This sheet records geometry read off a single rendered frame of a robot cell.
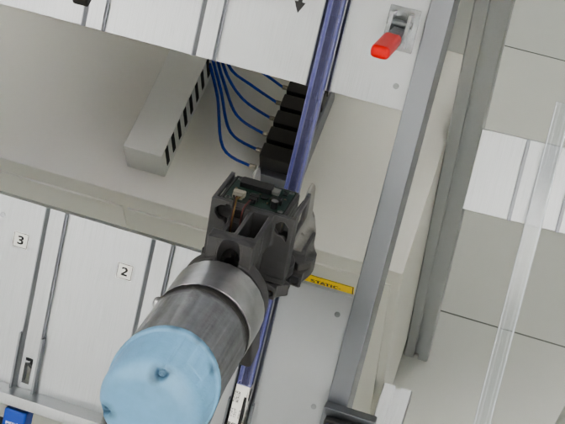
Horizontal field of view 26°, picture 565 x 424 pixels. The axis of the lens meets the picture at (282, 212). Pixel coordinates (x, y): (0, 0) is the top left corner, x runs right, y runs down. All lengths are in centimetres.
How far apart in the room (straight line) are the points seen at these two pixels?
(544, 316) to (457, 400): 22
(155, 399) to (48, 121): 79
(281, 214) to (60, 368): 36
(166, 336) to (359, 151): 72
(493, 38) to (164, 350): 66
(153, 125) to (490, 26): 42
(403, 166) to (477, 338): 102
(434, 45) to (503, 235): 114
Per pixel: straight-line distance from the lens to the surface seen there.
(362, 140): 152
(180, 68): 153
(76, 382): 125
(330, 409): 115
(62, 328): 123
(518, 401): 206
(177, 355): 82
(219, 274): 91
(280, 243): 98
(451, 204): 165
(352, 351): 114
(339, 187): 148
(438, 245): 175
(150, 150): 146
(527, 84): 240
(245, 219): 96
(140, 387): 82
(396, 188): 110
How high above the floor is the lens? 186
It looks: 58 degrees down
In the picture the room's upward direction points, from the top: straight up
